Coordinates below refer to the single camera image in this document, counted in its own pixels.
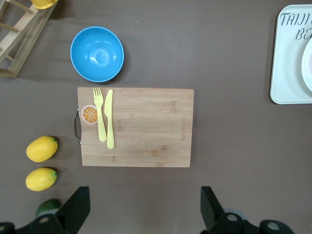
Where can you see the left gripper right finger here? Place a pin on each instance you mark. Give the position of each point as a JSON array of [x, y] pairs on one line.
[[212, 212]]

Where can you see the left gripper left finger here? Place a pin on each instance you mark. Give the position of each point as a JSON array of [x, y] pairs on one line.
[[75, 209]]

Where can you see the white round plate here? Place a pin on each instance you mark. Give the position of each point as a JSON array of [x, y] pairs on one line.
[[307, 65]]

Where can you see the dark green avocado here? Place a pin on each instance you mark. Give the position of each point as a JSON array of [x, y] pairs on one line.
[[47, 207]]

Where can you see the yellow lemon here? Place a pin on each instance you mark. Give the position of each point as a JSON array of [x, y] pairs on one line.
[[41, 179], [42, 149]]

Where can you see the toy orange slice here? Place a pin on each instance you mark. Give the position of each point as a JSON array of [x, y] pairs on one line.
[[89, 114]]

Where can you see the yellow plastic fork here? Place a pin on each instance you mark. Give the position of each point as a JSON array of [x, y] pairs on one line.
[[100, 114]]

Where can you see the yellow plastic knife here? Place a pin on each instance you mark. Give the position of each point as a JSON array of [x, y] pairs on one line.
[[109, 117]]

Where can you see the bamboo cutting board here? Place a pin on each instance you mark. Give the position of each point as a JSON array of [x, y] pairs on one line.
[[151, 131]]

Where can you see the brown table cover sheet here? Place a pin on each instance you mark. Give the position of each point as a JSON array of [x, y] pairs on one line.
[[219, 61]]

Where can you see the blue bowl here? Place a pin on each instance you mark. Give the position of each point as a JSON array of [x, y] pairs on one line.
[[97, 54]]

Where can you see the cream bear print tray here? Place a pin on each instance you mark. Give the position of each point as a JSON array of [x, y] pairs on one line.
[[285, 73]]

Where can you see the wooden peg rack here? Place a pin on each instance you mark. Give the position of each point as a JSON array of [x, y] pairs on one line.
[[22, 41]]

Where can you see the yellow cup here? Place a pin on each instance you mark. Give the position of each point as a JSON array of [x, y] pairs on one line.
[[44, 3]]

